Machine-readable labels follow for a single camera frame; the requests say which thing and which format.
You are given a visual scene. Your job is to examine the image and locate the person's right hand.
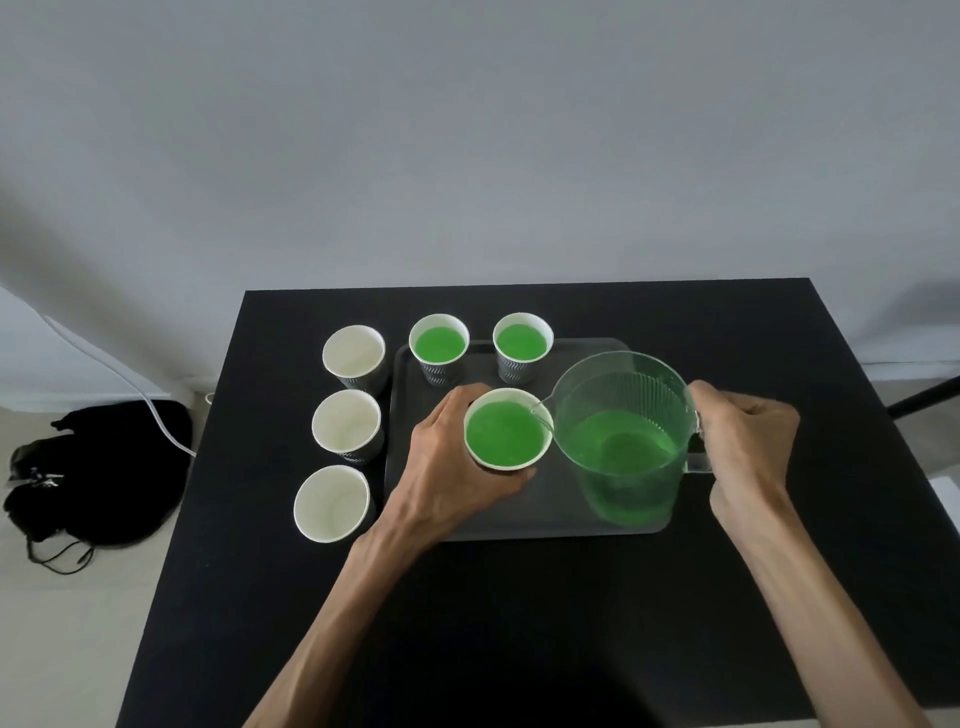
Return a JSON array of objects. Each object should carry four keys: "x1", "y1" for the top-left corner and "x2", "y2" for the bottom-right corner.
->
[{"x1": 686, "y1": 380, "x2": 801, "y2": 538}]

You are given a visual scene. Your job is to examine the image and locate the person's left hand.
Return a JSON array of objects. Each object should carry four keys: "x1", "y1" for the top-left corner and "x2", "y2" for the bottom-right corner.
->
[{"x1": 373, "y1": 383, "x2": 541, "y2": 554}]

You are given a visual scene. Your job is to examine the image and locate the paper cup with green liquid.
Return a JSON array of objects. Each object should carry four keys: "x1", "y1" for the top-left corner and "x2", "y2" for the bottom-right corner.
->
[
  {"x1": 408, "y1": 314, "x2": 472, "y2": 388},
  {"x1": 462, "y1": 387, "x2": 557, "y2": 473},
  {"x1": 492, "y1": 312, "x2": 556, "y2": 386}
]

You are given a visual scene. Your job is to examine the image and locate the clear ribbed plastic pitcher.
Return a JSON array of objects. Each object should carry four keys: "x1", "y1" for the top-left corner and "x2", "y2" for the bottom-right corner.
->
[{"x1": 531, "y1": 350, "x2": 718, "y2": 531}]

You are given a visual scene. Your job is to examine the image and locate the person's right forearm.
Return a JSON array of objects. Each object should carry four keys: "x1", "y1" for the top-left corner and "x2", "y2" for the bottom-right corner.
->
[{"x1": 712, "y1": 486, "x2": 933, "y2": 728}]

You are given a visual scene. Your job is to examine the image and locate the person's left forearm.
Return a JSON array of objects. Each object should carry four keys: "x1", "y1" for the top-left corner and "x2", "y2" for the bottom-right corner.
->
[{"x1": 243, "y1": 519, "x2": 459, "y2": 728}]

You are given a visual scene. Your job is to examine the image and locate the dark grey serving tray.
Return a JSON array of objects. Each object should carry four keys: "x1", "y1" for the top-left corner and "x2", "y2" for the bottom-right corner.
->
[{"x1": 383, "y1": 336, "x2": 670, "y2": 543}]

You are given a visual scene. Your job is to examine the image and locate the empty white paper cup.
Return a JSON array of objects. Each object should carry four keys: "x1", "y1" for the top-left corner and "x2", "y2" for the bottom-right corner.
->
[
  {"x1": 310, "y1": 388, "x2": 386, "y2": 463},
  {"x1": 321, "y1": 324, "x2": 388, "y2": 396},
  {"x1": 292, "y1": 464, "x2": 375, "y2": 545}
]

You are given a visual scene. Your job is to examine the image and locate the black stand leg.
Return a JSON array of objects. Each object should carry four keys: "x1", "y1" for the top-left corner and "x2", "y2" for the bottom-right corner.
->
[{"x1": 884, "y1": 372, "x2": 960, "y2": 420}]

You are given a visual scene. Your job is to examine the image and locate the black fabric bag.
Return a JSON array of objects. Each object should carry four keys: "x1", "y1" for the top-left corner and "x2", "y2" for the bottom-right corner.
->
[{"x1": 3, "y1": 399, "x2": 195, "y2": 576}]

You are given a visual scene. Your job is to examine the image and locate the white cable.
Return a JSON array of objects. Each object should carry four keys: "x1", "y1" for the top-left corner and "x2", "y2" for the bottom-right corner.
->
[{"x1": 39, "y1": 313, "x2": 198, "y2": 459}]

